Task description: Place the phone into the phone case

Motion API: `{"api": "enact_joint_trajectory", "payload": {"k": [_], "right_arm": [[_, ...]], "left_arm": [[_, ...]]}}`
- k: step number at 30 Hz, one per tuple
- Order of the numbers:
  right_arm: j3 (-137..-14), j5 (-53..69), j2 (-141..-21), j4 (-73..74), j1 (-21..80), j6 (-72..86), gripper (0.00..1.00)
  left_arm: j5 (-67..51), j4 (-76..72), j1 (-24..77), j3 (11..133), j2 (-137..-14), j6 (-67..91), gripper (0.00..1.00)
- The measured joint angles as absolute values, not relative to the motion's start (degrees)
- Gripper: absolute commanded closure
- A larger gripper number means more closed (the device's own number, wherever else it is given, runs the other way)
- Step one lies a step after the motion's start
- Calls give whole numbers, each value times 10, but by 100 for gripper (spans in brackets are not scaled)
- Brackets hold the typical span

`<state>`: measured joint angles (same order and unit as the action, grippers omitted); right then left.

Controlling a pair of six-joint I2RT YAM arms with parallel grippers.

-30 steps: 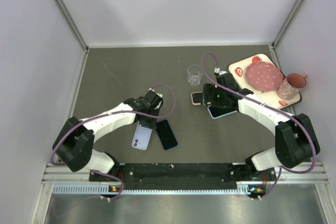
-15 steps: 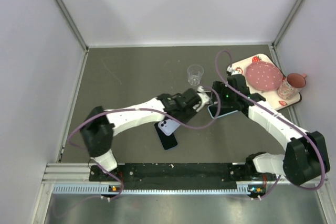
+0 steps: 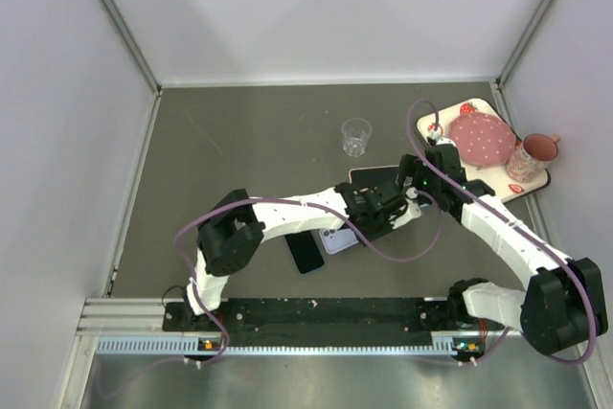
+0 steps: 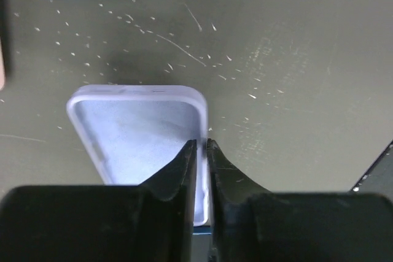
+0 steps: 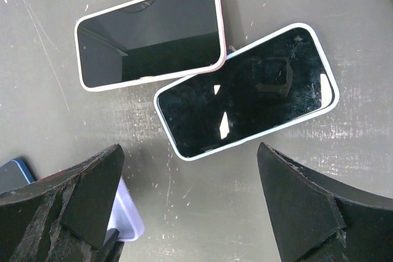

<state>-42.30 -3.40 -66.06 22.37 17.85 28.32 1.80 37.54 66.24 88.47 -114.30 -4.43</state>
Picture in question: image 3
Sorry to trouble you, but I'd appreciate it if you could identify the purple cable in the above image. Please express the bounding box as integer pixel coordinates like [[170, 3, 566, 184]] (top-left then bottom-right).
[[406, 98, 600, 366], [95, 188, 444, 398]]

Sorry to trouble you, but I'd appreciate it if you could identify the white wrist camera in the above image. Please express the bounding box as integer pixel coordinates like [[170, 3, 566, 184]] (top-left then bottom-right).
[[427, 125, 455, 147], [390, 187, 421, 230]]

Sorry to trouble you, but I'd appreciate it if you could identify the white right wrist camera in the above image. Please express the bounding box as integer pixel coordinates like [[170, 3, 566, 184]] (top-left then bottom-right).
[[427, 125, 455, 147]]

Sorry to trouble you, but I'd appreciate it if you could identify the clear plastic cup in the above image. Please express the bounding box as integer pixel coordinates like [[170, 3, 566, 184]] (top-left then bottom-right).
[[341, 118, 372, 157]]

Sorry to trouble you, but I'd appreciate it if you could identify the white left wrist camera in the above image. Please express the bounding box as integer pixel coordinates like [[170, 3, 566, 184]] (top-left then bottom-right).
[[390, 187, 421, 230]]

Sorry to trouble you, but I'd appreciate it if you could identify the pink polka dot plate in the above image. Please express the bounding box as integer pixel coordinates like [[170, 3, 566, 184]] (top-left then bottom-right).
[[449, 112, 516, 168]]

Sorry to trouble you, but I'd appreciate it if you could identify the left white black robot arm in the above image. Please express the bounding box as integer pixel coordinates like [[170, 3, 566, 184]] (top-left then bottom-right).
[[183, 181, 421, 329]]

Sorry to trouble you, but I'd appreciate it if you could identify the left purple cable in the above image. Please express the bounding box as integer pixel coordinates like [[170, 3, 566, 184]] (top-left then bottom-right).
[[95, 188, 444, 398]]

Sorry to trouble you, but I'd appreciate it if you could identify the lavender phone case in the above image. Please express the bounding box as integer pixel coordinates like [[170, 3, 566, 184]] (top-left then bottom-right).
[[319, 228, 358, 255]]

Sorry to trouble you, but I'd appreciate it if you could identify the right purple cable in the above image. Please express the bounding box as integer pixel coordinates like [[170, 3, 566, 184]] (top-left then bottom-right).
[[406, 98, 600, 366]]

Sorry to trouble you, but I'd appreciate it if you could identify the black phone blue edge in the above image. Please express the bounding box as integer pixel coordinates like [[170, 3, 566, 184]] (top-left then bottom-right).
[[284, 231, 325, 275]]

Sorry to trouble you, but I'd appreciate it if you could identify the grey slotted cable duct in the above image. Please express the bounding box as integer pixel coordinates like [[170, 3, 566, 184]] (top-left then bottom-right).
[[96, 335, 483, 357]]

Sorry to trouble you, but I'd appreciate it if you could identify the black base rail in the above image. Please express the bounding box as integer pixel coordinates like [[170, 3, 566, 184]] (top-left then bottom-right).
[[162, 297, 507, 347]]

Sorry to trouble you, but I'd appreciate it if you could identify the pink floral mug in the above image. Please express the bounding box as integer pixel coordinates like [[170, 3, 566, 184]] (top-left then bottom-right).
[[506, 133, 560, 183]]

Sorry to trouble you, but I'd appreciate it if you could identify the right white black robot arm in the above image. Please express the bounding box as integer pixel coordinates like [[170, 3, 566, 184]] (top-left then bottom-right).
[[397, 143, 608, 355]]

